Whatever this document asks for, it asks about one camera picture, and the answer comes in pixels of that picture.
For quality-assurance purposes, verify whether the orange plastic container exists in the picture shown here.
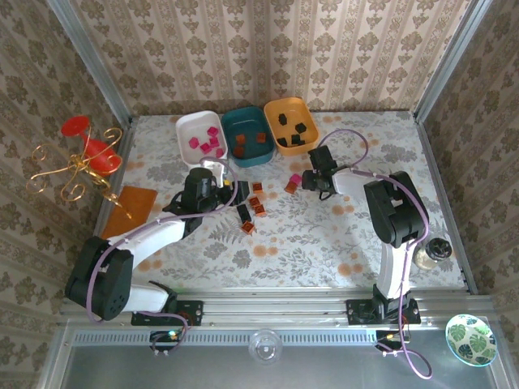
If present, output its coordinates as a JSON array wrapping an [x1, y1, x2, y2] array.
[[263, 96, 320, 158]]

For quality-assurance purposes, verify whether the teal plastic container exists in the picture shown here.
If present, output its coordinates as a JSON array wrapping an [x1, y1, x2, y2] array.
[[221, 105, 277, 169]]

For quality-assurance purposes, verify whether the white plastic container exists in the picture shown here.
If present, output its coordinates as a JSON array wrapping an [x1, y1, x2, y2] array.
[[174, 109, 229, 170]]

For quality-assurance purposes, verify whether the orange wooden board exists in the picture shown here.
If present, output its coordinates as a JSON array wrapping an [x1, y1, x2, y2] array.
[[100, 185, 158, 248]]

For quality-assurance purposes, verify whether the floral tablecloth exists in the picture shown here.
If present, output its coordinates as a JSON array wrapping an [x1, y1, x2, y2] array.
[[95, 111, 467, 289]]

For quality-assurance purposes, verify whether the red plastic goblet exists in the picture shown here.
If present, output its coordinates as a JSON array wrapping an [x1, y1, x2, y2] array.
[[60, 115, 123, 176]]

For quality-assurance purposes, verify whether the glass jar with black lid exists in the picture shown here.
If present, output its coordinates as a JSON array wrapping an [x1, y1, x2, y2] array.
[[414, 237, 453, 271]]

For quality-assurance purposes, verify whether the slotted metal strip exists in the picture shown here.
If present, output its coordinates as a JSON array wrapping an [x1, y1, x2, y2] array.
[[72, 331, 382, 346]]

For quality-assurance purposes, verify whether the clear glass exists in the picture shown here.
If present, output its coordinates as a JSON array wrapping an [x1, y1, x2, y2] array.
[[247, 328, 284, 365]]

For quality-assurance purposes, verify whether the small black adapter board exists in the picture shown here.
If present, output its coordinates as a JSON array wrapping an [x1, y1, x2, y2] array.
[[149, 330, 184, 353], [375, 330, 410, 356]]

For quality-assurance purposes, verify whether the leaf print bowl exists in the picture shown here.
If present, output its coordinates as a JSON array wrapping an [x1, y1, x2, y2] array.
[[445, 314, 498, 368]]

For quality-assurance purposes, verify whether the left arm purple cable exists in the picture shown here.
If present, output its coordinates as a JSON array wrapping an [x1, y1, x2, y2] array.
[[87, 158, 240, 356]]

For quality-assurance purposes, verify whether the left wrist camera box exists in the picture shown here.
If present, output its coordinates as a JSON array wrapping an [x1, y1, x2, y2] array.
[[201, 158, 227, 188]]

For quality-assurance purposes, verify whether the aluminium table edge rail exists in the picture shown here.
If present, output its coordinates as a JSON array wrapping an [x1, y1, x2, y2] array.
[[414, 116, 480, 296], [75, 119, 137, 301]]

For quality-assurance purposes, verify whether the long aluminium base rail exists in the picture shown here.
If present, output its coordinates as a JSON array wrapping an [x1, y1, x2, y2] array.
[[60, 289, 495, 327]]

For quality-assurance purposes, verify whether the gold wire ornament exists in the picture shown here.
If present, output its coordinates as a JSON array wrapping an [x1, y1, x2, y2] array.
[[25, 126, 133, 220]]

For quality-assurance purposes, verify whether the aluminium frame post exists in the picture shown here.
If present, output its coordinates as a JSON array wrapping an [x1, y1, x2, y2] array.
[[43, 0, 135, 126], [412, 0, 500, 122]]

